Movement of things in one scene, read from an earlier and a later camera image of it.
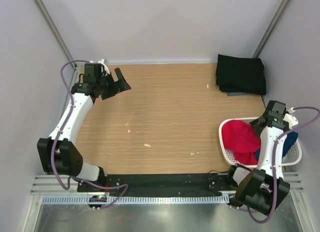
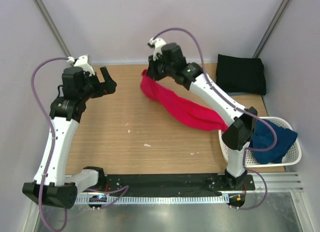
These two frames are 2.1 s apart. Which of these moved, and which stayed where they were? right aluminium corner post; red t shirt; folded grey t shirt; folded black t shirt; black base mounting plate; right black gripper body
Moved: red t shirt; right black gripper body
Stayed: black base mounting plate; folded grey t shirt; right aluminium corner post; folded black t shirt
